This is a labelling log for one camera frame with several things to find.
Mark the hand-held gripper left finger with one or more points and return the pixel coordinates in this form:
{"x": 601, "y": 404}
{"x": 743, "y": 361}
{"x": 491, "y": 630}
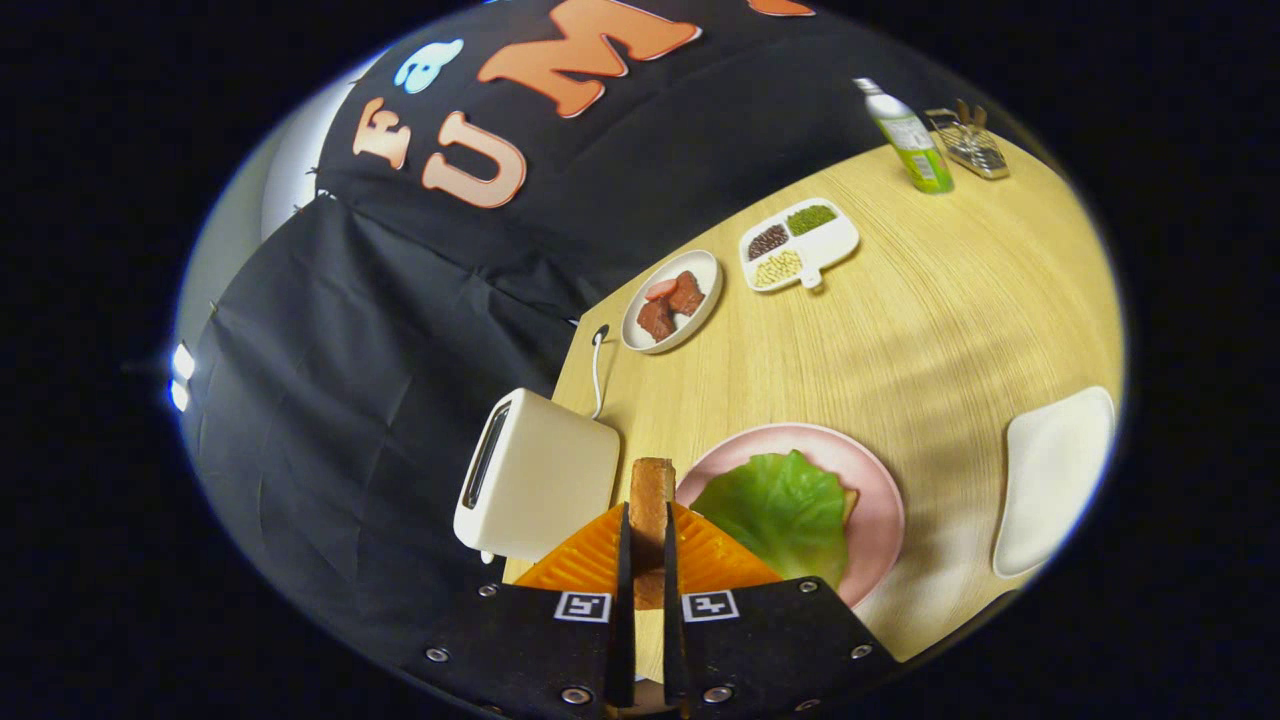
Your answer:
{"x": 622, "y": 650}

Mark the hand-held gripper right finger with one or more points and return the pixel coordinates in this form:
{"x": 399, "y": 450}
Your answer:
{"x": 676, "y": 650}

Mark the brown crust bread slice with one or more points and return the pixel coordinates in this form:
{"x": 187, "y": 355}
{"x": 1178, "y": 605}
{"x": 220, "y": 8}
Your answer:
{"x": 652, "y": 500}

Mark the green lettuce leaf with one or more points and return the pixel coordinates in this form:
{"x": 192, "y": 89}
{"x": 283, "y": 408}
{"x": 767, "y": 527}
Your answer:
{"x": 780, "y": 510}

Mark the white toaster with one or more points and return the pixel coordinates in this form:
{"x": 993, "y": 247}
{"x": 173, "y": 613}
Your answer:
{"x": 550, "y": 470}

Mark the pale bread slice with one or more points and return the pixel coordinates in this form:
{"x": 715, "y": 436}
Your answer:
{"x": 851, "y": 503}

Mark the pink round plate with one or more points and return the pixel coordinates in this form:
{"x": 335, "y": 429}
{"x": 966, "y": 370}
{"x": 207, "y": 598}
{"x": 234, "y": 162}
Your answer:
{"x": 870, "y": 480}

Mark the brown meat piece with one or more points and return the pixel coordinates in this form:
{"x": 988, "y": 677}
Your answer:
{"x": 687, "y": 293}
{"x": 655, "y": 320}

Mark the pink sausage slice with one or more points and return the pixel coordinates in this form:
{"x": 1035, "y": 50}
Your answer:
{"x": 660, "y": 289}

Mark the black backdrop cloth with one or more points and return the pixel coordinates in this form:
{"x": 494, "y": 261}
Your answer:
{"x": 350, "y": 400}

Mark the round beige plate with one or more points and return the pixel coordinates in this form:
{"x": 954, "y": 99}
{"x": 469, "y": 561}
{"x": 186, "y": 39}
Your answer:
{"x": 705, "y": 265}

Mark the pile of pale beans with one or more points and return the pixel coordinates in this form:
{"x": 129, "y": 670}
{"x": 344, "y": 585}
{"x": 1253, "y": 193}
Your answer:
{"x": 778, "y": 269}

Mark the white rectangular plate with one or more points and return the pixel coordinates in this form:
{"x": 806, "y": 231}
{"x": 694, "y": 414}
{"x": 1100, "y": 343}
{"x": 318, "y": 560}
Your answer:
{"x": 1050, "y": 480}

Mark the pile of dark red beans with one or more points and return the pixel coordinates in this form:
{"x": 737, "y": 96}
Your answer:
{"x": 767, "y": 242}

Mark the white divided dish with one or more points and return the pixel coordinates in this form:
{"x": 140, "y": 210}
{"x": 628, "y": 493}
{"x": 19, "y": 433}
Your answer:
{"x": 835, "y": 240}

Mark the pile of green beans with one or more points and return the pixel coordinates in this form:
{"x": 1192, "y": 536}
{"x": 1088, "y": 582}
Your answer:
{"x": 811, "y": 219}

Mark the green label metal bottle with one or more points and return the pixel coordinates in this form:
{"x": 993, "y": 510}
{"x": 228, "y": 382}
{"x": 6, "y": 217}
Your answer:
{"x": 915, "y": 145}

